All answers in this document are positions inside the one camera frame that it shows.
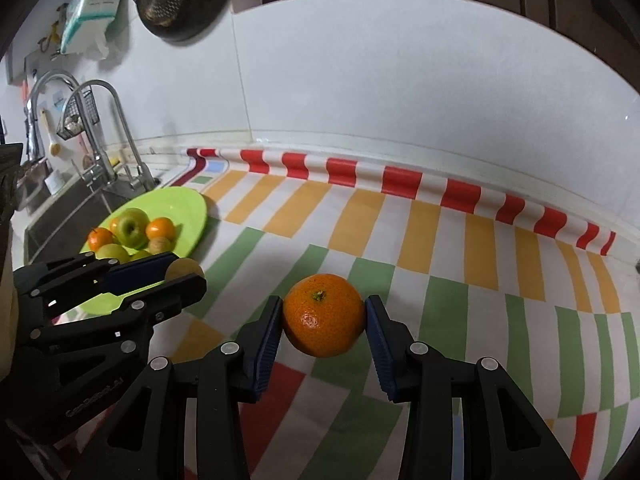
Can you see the colourful striped tablecloth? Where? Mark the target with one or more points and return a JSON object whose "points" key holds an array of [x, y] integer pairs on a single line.
{"points": [[450, 285]]}

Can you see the small brownish fruit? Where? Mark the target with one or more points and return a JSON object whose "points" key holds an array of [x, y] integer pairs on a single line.
{"points": [[161, 245]]}

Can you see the chrome pull-down kitchen faucet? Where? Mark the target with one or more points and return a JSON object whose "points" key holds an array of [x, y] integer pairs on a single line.
{"points": [[102, 165]]}

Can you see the stainless steel sink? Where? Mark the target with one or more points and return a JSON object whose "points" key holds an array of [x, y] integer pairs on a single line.
{"points": [[65, 210]]}

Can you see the large orange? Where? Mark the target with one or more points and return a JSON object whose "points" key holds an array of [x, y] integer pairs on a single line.
{"points": [[322, 315]]}

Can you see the paper towel pack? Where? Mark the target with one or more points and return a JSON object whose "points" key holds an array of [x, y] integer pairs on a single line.
{"points": [[92, 10]]}

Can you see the wall-mounted brass tap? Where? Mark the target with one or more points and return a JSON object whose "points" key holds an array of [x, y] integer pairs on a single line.
{"points": [[51, 35]]}

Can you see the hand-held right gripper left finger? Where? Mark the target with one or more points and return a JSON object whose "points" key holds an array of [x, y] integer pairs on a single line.
{"points": [[267, 345]]}

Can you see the chrome gooseneck faucet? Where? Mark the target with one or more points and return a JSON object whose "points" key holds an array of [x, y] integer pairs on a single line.
{"points": [[125, 130]]}

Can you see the yellow-green apple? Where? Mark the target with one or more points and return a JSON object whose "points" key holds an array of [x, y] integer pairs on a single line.
{"points": [[112, 252]]}

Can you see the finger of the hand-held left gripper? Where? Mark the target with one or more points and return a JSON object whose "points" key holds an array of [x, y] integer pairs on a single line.
{"points": [[175, 290], [140, 272]]}

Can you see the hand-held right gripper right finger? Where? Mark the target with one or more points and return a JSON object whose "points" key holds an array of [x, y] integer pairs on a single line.
{"points": [[380, 355]]}

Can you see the white cup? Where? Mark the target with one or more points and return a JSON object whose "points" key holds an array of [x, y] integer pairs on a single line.
{"points": [[54, 182]]}

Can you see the small orange tangerine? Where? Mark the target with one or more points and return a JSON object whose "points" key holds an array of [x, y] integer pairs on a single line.
{"points": [[160, 228]]}

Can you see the large green tomato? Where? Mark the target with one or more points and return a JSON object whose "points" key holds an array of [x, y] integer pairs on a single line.
{"points": [[130, 228]]}

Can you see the lime green plate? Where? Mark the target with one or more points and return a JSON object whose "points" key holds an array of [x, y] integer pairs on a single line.
{"points": [[185, 210]]}

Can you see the black wok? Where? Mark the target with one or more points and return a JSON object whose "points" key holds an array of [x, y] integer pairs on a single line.
{"points": [[210, 0]]}

